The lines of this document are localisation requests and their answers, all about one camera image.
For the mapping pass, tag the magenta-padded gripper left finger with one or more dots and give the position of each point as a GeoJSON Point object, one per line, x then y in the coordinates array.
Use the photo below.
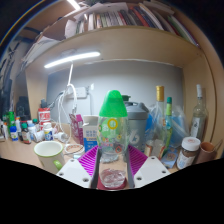
{"type": "Point", "coordinates": [76, 170]}

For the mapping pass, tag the brown mug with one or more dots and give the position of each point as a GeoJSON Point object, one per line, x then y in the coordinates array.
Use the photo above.
{"type": "Point", "coordinates": [207, 152]}

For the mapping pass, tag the small dark bottle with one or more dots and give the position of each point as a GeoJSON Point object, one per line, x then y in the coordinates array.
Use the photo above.
{"type": "Point", "coordinates": [25, 135]}

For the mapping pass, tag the clear bottle with green cap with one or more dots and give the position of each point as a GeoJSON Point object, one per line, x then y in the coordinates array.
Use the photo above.
{"type": "Point", "coordinates": [112, 133]}

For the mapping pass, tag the magenta pouch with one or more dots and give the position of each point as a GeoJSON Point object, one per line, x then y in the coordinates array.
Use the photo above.
{"type": "Point", "coordinates": [76, 128]}

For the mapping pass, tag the blue and white carton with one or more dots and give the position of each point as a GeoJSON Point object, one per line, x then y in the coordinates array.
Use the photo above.
{"type": "Point", "coordinates": [89, 133]}

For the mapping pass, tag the small white bottle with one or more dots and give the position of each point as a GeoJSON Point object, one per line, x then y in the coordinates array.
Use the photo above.
{"type": "Point", "coordinates": [48, 132]}

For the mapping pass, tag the slim bottle with teal cap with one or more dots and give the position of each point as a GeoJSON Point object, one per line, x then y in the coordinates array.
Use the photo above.
{"type": "Point", "coordinates": [169, 120]}

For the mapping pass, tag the dark green bottle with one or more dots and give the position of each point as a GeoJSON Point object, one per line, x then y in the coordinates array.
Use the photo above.
{"type": "Point", "coordinates": [126, 98]}

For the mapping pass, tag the white power strip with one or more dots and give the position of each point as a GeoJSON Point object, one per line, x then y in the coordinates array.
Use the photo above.
{"type": "Point", "coordinates": [78, 92]}

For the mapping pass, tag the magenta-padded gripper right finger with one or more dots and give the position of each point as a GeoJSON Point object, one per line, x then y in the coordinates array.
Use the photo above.
{"type": "Point", "coordinates": [148, 168]}

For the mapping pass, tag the white ceiling light tube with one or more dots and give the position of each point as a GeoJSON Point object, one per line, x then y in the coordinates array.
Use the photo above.
{"type": "Point", "coordinates": [73, 4]}

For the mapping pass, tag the grey shaker bottle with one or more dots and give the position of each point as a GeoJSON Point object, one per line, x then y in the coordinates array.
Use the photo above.
{"type": "Point", "coordinates": [137, 126]}

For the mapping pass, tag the tall clear glass bottle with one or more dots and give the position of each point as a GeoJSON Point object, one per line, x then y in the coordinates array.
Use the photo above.
{"type": "Point", "coordinates": [199, 116]}

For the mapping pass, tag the blue plastic bag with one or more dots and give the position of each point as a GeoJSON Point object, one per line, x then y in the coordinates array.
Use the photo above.
{"type": "Point", "coordinates": [181, 125]}

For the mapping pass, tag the small green bottle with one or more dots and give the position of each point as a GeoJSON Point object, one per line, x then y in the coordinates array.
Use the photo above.
{"type": "Point", "coordinates": [11, 120]}

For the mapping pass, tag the wooden shelf with books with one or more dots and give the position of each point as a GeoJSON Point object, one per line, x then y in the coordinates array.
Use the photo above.
{"type": "Point", "coordinates": [116, 36]}

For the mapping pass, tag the clear bottle with gold cap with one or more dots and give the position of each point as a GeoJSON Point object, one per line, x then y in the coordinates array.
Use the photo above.
{"type": "Point", "coordinates": [160, 113]}

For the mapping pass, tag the small bottle with blue label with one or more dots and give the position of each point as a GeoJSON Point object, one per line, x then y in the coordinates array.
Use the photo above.
{"type": "Point", "coordinates": [13, 134]}

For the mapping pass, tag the jar with white lid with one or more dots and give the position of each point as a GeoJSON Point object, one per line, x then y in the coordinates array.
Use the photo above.
{"type": "Point", "coordinates": [187, 153]}

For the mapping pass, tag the red and white canister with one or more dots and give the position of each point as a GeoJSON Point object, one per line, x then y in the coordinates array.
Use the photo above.
{"type": "Point", "coordinates": [44, 116]}

